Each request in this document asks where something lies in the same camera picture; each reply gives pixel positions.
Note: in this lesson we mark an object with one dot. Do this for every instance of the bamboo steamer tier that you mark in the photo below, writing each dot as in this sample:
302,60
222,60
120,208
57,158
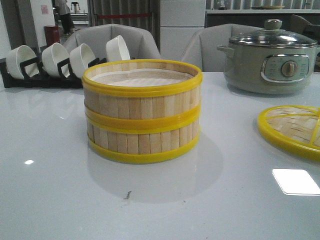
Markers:
147,109
144,148

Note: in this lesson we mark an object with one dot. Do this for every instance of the bamboo steamer lid yellow rim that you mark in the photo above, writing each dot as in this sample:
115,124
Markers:
293,128

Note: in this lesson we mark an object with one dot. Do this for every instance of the grey chair left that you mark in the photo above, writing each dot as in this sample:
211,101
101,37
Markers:
140,42

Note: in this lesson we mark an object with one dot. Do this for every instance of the grey chair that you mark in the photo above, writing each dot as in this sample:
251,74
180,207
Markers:
140,42
201,50

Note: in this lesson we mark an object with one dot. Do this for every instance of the white bowl rightmost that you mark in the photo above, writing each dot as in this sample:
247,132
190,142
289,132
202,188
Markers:
117,50

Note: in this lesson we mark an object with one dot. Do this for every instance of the white bowl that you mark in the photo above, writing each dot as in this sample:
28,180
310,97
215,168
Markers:
17,56
51,56
117,50
79,58

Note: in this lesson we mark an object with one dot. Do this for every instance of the grey chair right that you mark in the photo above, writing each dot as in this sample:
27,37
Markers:
201,50

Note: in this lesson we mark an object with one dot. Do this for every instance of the white cabinet in background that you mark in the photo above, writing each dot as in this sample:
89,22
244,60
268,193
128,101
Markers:
179,20

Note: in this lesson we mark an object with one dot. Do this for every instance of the grey-green electric cooking pot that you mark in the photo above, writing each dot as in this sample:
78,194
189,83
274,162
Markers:
268,70

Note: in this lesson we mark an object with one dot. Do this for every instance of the black bowl rack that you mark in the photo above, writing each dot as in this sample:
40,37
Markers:
67,79

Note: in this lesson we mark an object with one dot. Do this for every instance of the red bin in background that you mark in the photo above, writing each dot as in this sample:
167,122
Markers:
51,34

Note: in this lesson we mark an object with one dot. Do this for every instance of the glass pot lid with knob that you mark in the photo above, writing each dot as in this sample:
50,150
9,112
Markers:
273,36

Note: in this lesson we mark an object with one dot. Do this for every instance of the person in background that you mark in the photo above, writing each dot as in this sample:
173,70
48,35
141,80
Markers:
65,16

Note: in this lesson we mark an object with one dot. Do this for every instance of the white bowl far left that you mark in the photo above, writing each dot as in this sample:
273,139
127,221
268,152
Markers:
17,56

